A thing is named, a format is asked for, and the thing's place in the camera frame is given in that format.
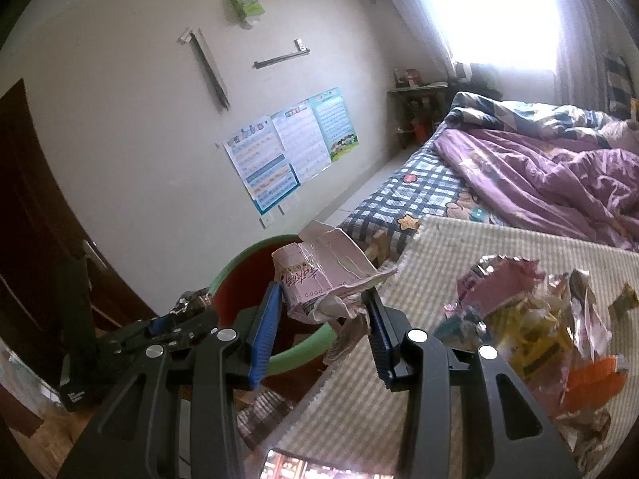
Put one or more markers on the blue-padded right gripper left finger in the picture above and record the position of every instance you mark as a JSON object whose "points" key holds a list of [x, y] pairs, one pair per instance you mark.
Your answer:
{"points": [[258, 325]]}

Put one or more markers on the beige woven checked mat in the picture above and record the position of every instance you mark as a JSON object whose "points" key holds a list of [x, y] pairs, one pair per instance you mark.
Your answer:
{"points": [[350, 420]]}

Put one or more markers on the blue cartoon poster right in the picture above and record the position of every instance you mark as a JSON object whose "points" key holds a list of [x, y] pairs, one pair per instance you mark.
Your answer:
{"points": [[334, 121]]}

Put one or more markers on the pink milk carton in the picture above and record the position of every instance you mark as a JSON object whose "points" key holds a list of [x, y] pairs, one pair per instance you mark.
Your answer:
{"points": [[324, 277]]}

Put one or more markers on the white chart poster middle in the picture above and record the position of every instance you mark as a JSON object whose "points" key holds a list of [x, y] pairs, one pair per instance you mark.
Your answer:
{"points": [[302, 140]]}

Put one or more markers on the purple quilt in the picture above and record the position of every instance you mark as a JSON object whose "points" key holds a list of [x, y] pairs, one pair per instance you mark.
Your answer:
{"points": [[565, 188]]}

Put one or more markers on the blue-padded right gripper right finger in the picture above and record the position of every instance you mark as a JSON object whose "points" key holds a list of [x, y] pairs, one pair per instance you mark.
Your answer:
{"points": [[393, 342]]}

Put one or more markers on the dark wooden side table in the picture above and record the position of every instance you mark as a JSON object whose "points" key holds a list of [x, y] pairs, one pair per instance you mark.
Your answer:
{"points": [[418, 111]]}

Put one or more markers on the pink window curtain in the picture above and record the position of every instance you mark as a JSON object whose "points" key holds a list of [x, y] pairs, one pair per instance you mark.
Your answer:
{"points": [[590, 31]]}

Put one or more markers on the purple crumpled wrapper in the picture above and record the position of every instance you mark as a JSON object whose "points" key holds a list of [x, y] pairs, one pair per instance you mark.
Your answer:
{"points": [[492, 282]]}

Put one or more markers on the small gold wrapper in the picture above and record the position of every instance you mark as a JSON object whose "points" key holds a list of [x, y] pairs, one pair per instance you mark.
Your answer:
{"points": [[626, 301]]}

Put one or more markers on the orange crumpled wrapper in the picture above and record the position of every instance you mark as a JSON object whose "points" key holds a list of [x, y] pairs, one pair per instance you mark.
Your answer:
{"points": [[592, 387]]}

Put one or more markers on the dark wall-hung bar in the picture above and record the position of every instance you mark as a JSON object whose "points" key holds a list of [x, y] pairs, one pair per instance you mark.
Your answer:
{"points": [[203, 52]]}

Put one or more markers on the blue plaid bed sheet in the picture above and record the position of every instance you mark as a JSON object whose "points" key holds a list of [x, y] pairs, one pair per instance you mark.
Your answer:
{"points": [[424, 186]]}

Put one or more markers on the dark wooden door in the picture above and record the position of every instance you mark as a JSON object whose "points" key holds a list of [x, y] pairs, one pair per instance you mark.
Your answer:
{"points": [[56, 285]]}

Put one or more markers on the red bin with green rim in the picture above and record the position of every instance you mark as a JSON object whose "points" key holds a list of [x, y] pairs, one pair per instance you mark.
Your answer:
{"points": [[250, 301]]}

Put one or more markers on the metal wall bracket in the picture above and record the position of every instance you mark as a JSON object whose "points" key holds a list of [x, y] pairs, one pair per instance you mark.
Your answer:
{"points": [[300, 50]]}

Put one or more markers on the patterned blue-white quilt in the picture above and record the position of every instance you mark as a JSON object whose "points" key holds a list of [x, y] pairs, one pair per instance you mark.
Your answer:
{"points": [[561, 124]]}

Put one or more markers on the blue chart poster left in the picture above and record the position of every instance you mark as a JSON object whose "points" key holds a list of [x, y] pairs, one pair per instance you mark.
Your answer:
{"points": [[258, 156]]}

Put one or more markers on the yellow crumpled wrapper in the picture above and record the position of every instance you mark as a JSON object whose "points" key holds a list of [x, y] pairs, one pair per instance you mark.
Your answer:
{"points": [[537, 336]]}

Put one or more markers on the plaid pillow by curtain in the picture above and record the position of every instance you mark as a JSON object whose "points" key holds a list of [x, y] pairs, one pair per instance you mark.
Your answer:
{"points": [[619, 86]]}

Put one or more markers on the green wall box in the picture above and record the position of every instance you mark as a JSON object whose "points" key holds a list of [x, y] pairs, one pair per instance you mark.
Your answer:
{"points": [[244, 13]]}

